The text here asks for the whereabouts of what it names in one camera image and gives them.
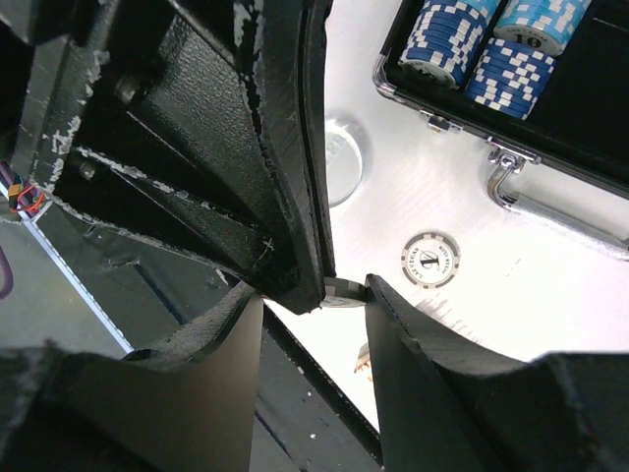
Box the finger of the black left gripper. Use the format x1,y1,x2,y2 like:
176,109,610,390
29,1,335,314

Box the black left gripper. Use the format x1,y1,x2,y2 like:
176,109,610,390
1,1,172,162

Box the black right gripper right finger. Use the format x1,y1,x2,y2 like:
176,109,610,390
366,274,628,471

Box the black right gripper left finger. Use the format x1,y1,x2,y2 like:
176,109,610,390
1,284,263,471

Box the red card deck box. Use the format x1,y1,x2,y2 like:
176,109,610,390
354,343,372,373

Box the grey poker chip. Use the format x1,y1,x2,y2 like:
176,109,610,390
320,277,368,308
400,232,460,289

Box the clear dealer button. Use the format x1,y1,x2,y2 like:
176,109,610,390
325,115,370,207

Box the dark blue chip stack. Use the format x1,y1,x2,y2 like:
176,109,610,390
398,0,499,89
464,37,557,120

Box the black poker chip case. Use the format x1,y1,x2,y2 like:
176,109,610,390
373,1,628,261

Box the light blue chip stack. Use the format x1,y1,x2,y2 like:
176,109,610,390
493,0,591,57

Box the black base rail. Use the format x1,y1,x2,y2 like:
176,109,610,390
256,308,383,471

